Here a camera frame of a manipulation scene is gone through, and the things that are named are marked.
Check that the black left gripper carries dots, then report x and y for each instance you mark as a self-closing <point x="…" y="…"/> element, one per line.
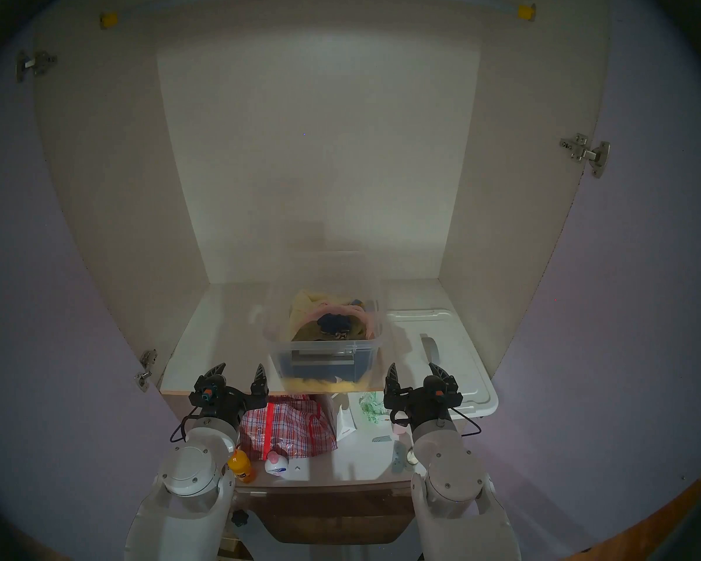
<point x="225" y="403"/>

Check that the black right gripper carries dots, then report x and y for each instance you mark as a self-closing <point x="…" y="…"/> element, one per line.
<point x="426" y="402"/>

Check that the white plastic bin lid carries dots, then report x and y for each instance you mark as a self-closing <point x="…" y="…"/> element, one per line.
<point x="444" y="343"/>

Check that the navy blue striped sock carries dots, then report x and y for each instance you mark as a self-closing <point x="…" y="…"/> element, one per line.
<point x="331" y="325"/>

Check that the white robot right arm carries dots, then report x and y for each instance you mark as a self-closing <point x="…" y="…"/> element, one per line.
<point x="450" y="484"/>

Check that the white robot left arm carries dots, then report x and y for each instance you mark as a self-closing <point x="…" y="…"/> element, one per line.
<point x="187" y="478"/>

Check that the clear plastic storage bin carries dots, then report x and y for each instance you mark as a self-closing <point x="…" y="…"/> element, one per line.
<point x="280" y="308"/>

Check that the lavender cabinet door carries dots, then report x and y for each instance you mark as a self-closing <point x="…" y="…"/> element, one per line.
<point x="631" y="308"/>
<point x="47" y="285"/>

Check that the white wardrobe cabinet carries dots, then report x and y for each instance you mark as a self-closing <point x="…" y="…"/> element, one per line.
<point x="315" y="156"/>

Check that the pink cup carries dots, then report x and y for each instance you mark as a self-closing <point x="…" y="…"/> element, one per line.
<point x="397" y="429"/>

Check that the green patterned cloth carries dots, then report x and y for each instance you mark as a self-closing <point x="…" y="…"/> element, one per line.
<point x="371" y="411"/>

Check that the red plaid bag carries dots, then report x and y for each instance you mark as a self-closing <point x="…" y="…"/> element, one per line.
<point x="280" y="425"/>

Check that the pink fuzzy sock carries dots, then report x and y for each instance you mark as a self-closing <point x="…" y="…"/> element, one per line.
<point x="369" y="320"/>

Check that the small white round object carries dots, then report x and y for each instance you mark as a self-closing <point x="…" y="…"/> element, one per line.
<point x="412" y="457"/>

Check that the grey green oblong object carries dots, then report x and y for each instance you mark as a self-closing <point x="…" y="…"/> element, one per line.
<point x="398" y="457"/>

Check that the olive green knit sock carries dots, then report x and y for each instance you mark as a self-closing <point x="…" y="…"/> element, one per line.
<point x="305" y="332"/>

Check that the white paper carton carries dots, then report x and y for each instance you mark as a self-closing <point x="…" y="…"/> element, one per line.
<point x="344" y="422"/>

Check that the orange bottle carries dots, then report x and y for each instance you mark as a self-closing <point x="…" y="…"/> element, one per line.
<point x="242" y="466"/>

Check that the yellow fuzzy cloth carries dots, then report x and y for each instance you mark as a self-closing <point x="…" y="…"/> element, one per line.
<point x="327" y="384"/>

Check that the white bottle pink cap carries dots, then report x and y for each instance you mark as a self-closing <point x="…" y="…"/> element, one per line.
<point x="277" y="463"/>

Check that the silver door hinge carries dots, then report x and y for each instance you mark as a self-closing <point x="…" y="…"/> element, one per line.
<point x="32" y="63"/>
<point x="146" y="370"/>
<point x="587" y="152"/>

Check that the cream yellow sock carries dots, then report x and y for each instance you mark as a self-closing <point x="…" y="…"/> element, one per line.
<point x="304" y="305"/>

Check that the black stand knob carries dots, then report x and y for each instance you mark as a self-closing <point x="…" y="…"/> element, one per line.
<point x="240" y="518"/>

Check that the yellow rod bracket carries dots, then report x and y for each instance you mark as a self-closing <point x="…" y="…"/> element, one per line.
<point x="109" y="20"/>
<point x="526" y="12"/>

